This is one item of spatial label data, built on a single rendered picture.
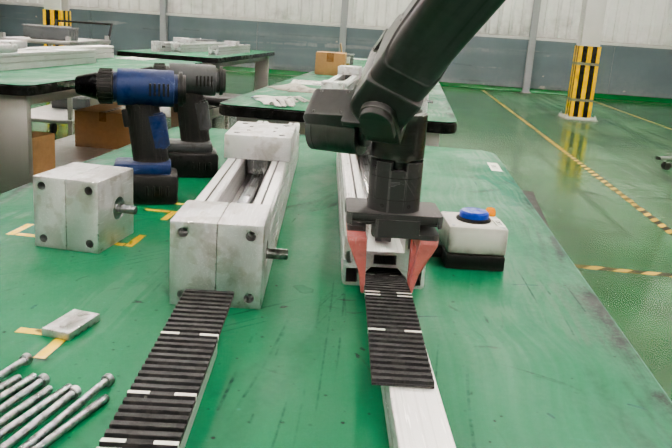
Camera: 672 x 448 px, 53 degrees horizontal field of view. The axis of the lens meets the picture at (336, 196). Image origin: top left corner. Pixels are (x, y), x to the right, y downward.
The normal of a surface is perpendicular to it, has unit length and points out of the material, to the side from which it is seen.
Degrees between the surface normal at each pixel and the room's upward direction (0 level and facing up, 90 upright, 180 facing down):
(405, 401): 0
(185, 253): 90
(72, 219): 90
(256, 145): 90
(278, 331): 0
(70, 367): 0
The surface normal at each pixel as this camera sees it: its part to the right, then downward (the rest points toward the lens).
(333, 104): -0.29, -0.56
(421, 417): 0.07, -0.97
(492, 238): 0.01, 0.24
